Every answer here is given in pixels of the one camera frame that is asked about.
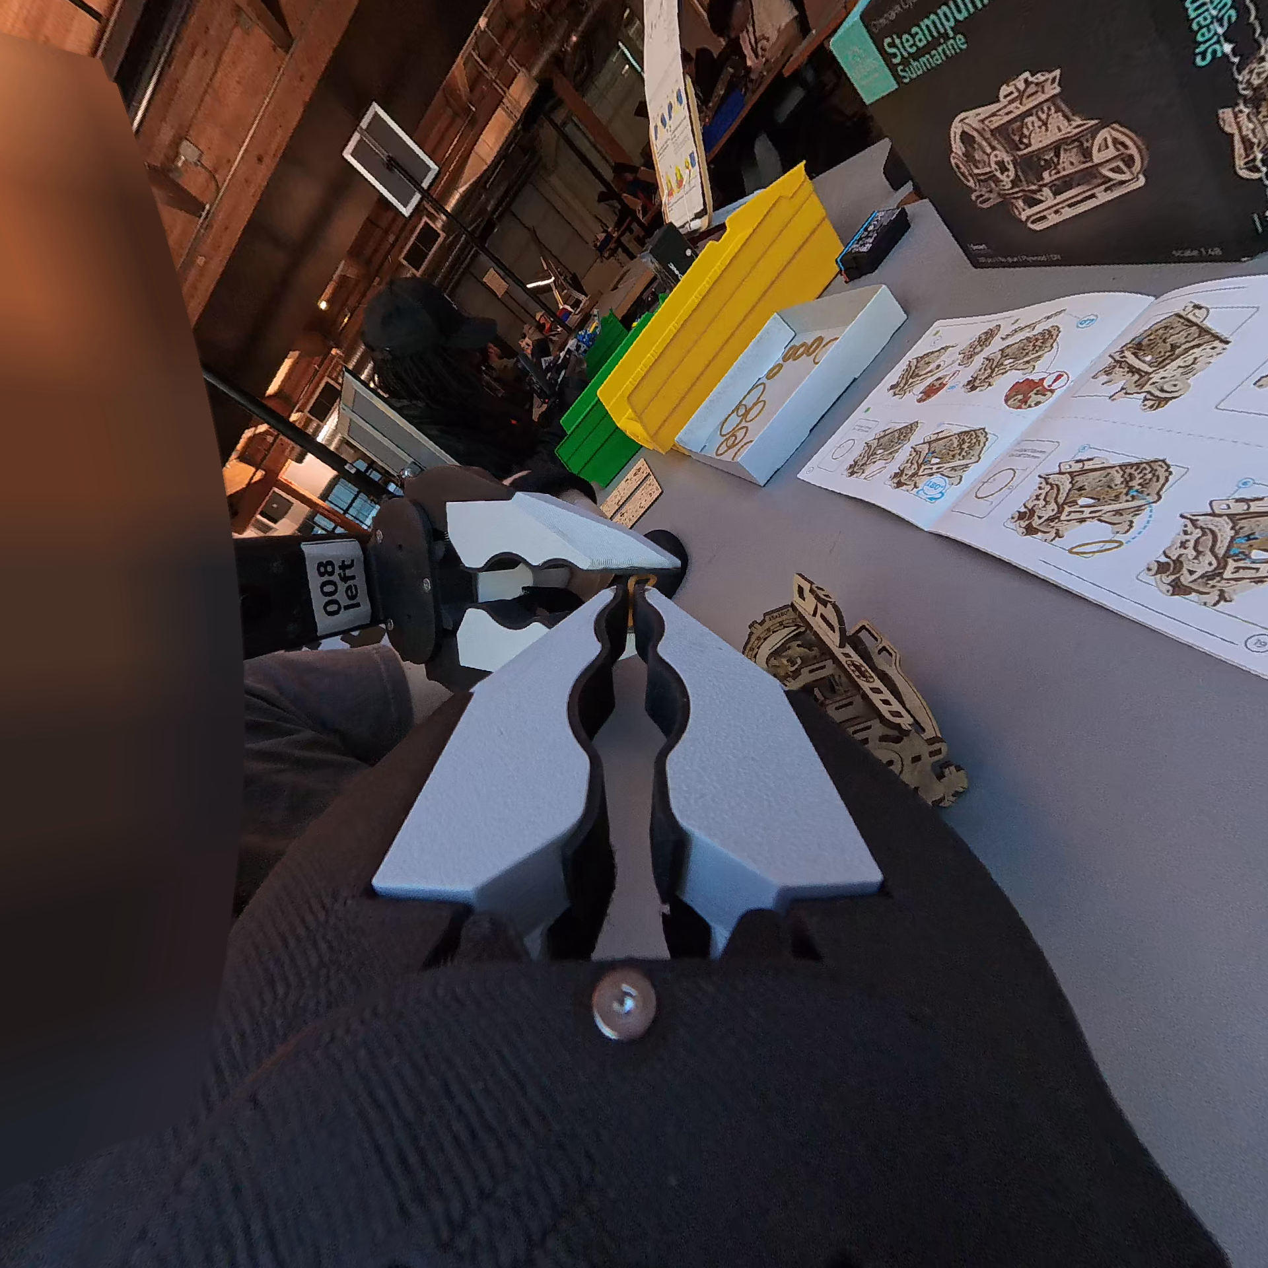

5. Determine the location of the white cardboard tray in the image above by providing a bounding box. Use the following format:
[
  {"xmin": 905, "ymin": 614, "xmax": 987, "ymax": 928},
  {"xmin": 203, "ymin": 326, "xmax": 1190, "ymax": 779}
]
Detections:
[{"xmin": 676, "ymin": 284, "xmax": 908, "ymax": 487}]

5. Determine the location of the green plastic bin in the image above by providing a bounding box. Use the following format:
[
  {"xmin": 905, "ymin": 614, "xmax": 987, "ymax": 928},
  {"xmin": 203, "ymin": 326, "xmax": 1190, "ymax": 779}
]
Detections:
[{"xmin": 553, "ymin": 305, "xmax": 667, "ymax": 487}]

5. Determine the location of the black model kit box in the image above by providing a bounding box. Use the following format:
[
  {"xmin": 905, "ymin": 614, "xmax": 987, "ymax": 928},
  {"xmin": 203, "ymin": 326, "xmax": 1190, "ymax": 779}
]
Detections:
[{"xmin": 830, "ymin": 0, "xmax": 1268, "ymax": 270}]

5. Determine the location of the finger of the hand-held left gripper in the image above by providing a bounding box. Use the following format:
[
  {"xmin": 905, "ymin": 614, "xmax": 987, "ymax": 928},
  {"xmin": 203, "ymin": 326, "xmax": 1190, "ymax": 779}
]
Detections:
[
  {"xmin": 457, "ymin": 592, "xmax": 597, "ymax": 697},
  {"xmin": 445, "ymin": 492, "xmax": 685, "ymax": 604}
]

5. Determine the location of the person's grey shirt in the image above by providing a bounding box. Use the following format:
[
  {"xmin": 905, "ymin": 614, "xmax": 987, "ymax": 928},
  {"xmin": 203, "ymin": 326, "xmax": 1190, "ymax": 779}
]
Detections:
[{"xmin": 235, "ymin": 693, "xmax": 469, "ymax": 918}]

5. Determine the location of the open instruction booklet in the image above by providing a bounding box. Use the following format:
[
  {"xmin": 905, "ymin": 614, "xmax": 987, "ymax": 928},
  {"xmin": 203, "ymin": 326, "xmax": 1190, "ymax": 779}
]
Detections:
[{"xmin": 796, "ymin": 275, "xmax": 1268, "ymax": 681}]

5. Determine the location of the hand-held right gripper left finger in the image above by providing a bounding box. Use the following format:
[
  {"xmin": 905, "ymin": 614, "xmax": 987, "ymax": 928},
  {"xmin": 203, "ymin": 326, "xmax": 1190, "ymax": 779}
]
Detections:
[{"xmin": 369, "ymin": 586, "xmax": 621, "ymax": 960}]

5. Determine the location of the yellow plastic bin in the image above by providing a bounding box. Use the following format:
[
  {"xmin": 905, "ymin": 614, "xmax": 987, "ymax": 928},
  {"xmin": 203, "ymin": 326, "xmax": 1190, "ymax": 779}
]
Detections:
[{"xmin": 596, "ymin": 161, "xmax": 843, "ymax": 454}]

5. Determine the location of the white framed panel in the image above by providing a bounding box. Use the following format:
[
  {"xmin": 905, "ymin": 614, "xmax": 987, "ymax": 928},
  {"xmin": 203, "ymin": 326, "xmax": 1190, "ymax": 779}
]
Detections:
[{"xmin": 341, "ymin": 101, "xmax": 439, "ymax": 217}]

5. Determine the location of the small black blue device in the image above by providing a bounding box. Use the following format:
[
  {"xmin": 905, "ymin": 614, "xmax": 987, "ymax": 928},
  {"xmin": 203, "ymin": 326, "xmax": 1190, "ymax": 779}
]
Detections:
[{"xmin": 836, "ymin": 205, "xmax": 913, "ymax": 281}]

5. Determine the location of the person's left forearm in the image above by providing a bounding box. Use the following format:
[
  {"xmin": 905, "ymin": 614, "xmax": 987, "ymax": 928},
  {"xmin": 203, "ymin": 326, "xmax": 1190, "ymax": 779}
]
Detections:
[{"xmin": 241, "ymin": 641, "xmax": 418, "ymax": 770}]

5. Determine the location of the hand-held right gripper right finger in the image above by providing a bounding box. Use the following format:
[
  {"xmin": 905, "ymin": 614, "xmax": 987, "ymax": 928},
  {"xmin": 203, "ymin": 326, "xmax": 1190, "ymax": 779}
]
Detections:
[{"xmin": 632, "ymin": 589, "xmax": 884, "ymax": 958}]

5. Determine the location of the assembled wooden model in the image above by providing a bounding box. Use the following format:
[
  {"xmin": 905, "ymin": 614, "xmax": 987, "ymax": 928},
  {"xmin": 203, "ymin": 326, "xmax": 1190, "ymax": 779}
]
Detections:
[{"xmin": 741, "ymin": 572, "xmax": 969, "ymax": 809}]

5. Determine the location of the flat wooden parts sheet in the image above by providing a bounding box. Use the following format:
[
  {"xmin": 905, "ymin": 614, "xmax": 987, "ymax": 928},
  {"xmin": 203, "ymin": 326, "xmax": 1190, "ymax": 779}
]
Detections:
[{"xmin": 597, "ymin": 456, "xmax": 662, "ymax": 527}]

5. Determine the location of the group of wooden rings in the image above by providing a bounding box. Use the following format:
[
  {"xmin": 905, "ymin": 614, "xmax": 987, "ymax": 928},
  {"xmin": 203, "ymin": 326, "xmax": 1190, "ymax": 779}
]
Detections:
[{"xmin": 715, "ymin": 332, "xmax": 839, "ymax": 460}]

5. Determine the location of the white printed banner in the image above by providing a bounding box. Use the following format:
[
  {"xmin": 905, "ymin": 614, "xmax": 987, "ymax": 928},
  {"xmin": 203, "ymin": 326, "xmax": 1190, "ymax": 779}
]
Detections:
[{"xmin": 642, "ymin": 0, "xmax": 716, "ymax": 235}]

